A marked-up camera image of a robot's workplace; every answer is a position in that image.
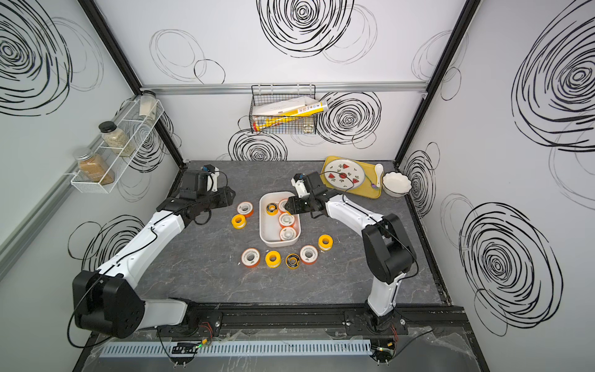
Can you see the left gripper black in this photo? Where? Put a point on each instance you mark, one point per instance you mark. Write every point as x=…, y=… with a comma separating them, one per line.
x=225, y=198

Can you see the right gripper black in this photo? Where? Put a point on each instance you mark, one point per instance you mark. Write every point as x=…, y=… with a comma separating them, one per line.
x=294, y=207

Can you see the orange sealing tape roll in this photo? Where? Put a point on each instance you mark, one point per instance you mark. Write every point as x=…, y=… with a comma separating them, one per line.
x=288, y=233
x=250, y=258
x=309, y=254
x=245, y=208
x=282, y=205
x=286, y=219

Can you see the yellow black tape roll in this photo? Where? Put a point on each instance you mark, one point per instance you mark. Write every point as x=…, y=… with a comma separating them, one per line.
x=293, y=261
x=272, y=208

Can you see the white plastic storage box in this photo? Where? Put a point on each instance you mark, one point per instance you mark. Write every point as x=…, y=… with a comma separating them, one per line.
x=277, y=227

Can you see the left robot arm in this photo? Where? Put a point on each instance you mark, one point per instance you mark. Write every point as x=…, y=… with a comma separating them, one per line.
x=105, y=300

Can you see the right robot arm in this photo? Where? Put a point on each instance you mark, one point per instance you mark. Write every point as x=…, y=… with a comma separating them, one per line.
x=387, y=247

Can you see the yellow sealing tape roll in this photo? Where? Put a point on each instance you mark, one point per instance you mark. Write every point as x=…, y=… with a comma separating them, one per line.
x=239, y=221
x=273, y=259
x=325, y=242

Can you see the yellow white box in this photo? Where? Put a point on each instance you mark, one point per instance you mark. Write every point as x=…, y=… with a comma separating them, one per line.
x=296, y=115

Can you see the watermelon pattern plate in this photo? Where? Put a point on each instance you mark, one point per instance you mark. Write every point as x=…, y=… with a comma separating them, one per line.
x=344, y=174

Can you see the yellow tray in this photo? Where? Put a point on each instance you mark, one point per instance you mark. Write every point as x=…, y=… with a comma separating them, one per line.
x=366, y=190

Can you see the white spoon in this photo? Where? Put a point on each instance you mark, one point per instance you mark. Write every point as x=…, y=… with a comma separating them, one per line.
x=379, y=171

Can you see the white scalloped bowl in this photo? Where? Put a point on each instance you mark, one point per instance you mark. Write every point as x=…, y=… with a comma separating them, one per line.
x=396, y=184

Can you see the spice jar black lid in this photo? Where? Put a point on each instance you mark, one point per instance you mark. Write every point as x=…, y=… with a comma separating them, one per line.
x=116, y=139

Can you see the spice jar brown contents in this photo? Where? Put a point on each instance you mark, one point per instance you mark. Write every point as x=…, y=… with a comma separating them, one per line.
x=93, y=166

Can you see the spice jar pale contents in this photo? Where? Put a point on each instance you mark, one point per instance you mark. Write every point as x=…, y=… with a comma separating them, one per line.
x=147, y=105

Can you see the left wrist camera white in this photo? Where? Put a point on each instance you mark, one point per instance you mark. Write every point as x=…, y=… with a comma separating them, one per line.
x=211, y=178

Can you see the black wire wall basket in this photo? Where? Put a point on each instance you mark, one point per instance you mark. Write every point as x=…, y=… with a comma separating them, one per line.
x=264, y=94

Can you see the white wire spice rack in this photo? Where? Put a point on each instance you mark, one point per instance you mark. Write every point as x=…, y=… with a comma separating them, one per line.
x=132, y=174

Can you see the white slotted cable duct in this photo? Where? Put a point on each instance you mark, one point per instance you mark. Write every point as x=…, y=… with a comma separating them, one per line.
x=264, y=348

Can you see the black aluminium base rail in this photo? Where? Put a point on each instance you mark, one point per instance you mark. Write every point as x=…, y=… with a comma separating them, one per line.
x=210, y=320

